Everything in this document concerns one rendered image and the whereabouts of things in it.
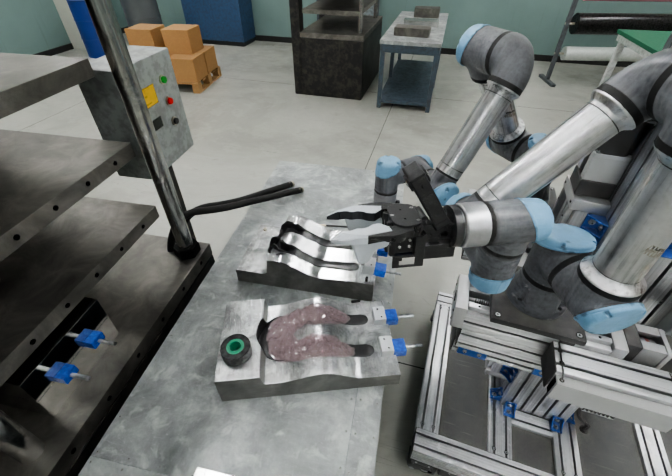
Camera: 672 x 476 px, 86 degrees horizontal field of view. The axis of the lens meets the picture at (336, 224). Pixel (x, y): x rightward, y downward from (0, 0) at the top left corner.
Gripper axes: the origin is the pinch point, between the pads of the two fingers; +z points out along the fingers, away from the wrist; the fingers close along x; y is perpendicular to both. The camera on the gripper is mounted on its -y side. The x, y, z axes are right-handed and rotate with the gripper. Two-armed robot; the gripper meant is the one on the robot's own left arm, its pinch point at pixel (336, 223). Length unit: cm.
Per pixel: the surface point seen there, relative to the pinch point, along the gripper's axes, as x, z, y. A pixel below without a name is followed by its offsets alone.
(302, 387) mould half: 14, 9, 61
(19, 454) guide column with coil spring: 5, 77, 61
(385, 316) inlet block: 30, -18, 54
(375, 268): 47, -18, 49
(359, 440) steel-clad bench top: 1, -5, 66
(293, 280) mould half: 51, 10, 54
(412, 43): 396, -132, 13
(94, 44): 689, 342, 27
